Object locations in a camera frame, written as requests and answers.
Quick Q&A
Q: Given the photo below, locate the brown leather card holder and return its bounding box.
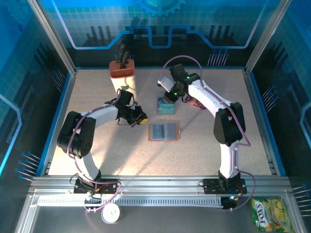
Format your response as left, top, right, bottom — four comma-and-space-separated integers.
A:
147, 122, 182, 142

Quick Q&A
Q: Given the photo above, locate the clear plastic tray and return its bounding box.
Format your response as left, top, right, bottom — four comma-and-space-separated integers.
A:
156, 92, 176, 115

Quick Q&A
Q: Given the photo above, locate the purple candy bag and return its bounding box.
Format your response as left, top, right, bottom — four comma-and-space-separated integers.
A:
186, 96, 206, 110

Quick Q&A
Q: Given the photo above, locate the white knife block brown top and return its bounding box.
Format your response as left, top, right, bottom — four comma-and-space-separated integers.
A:
108, 59, 137, 100

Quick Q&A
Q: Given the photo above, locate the white round tape roll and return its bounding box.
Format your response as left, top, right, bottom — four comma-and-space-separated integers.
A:
101, 203, 121, 224

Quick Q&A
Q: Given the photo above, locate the black controller box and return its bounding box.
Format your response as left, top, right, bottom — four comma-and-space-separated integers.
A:
221, 194, 243, 211

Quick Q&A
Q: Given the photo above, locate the yellow green candy bag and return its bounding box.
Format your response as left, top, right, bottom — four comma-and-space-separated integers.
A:
249, 198, 294, 233

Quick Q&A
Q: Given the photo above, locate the black handled knife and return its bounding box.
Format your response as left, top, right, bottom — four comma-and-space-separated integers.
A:
116, 43, 127, 64
121, 50, 132, 69

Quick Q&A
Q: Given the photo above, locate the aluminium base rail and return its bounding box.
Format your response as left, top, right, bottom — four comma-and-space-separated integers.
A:
29, 175, 292, 195

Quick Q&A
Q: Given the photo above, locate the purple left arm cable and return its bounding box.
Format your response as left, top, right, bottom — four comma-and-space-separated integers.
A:
67, 88, 122, 220

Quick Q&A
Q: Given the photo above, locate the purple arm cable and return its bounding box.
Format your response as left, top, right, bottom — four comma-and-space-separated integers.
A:
159, 55, 256, 212
67, 88, 122, 220

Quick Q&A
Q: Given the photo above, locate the aluminium side rail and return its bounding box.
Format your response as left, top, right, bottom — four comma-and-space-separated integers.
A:
243, 69, 280, 177
36, 70, 78, 176

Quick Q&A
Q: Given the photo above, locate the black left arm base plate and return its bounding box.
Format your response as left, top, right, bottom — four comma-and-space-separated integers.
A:
72, 178, 122, 195

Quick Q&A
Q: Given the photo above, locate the white slotted cable duct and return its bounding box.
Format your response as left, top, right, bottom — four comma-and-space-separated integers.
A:
37, 196, 224, 207

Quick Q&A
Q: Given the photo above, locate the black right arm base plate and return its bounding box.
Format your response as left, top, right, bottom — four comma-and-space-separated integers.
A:
199, 178, 248, 195

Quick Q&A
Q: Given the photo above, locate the aluminium frame post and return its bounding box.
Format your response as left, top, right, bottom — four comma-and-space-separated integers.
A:
26, 0, 78, 76
244, 0, 294, 76

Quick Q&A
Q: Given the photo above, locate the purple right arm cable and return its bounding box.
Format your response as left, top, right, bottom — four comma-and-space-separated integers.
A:
159, 55, 256, 212

